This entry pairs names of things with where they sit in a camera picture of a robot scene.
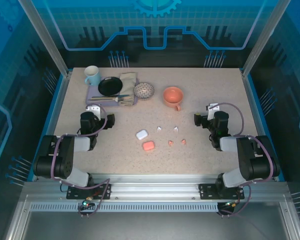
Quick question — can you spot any white charging case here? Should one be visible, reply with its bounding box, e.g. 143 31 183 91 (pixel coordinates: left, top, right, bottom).
135 129 149 141

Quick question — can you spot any pink charging case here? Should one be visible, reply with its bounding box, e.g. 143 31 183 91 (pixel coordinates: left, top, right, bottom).
142 140 156 152

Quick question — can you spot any lavender tray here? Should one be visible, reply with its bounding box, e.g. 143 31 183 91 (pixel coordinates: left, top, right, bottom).
85 75 141 108

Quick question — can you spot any black plate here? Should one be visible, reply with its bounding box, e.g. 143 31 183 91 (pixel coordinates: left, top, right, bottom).
97 76 124 97

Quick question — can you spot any beige folded napkin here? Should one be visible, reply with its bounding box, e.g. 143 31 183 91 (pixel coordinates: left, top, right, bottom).
119 71 138 107

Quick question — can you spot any patterned ceramic bowl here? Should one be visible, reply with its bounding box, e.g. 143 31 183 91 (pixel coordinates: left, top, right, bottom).
133 81 156 101

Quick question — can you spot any light blue mug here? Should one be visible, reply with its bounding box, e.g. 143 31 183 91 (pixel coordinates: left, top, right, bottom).
83 65 101 86

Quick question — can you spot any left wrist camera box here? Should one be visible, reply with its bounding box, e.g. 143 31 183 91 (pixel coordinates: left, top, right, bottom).
86 104 103 119

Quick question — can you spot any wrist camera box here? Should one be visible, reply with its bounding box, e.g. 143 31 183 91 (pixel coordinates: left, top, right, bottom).
86 104 103 119
206 103 221 120

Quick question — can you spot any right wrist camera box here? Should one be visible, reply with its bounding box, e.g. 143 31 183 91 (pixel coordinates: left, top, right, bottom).
206 103 221 120

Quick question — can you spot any peach cup with handle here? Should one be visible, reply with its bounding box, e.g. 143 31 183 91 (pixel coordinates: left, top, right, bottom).
162 86 185 112

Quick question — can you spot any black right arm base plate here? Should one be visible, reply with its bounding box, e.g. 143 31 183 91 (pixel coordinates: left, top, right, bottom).
198 183 246 201

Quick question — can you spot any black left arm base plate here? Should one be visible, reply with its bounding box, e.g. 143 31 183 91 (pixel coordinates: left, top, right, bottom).
66 183 113 201

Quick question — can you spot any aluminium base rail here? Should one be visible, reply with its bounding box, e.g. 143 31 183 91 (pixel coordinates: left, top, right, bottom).
22 173 291 203

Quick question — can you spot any cable connector with green light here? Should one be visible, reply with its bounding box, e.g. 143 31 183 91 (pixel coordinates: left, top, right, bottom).
80 196 94 209
223 199 239 209

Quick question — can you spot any slotted metal cable duct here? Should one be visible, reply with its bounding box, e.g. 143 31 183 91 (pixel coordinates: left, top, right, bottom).
29 202 220 213

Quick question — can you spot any aluminium frame post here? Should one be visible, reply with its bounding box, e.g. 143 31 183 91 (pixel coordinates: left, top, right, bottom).
241 0 292 77
17 0 72 77

